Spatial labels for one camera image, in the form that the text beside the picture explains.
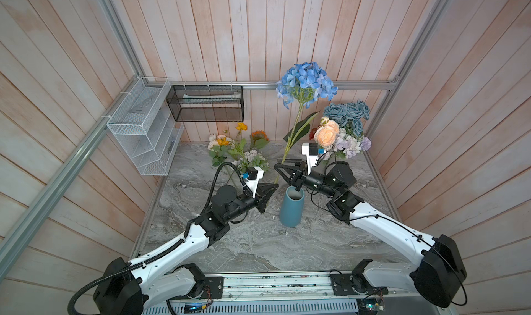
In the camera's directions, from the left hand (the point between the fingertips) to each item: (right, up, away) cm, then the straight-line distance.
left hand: (277, 189), depth 68 cm
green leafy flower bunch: (-12, +11, +36) cm, 39 cm away
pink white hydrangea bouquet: (+29, +16, +12) cm, 35 cm away
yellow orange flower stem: (-29, +19, +46) cm, 58 cm away
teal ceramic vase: (+6, -9, +9) cm, 14 cm away
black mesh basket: (-30, +36, +22) cm, 51 cm away
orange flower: (-7, +23, +50) cm, 55 cm away
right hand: (-1, +8, -4) cm, 9 cm away
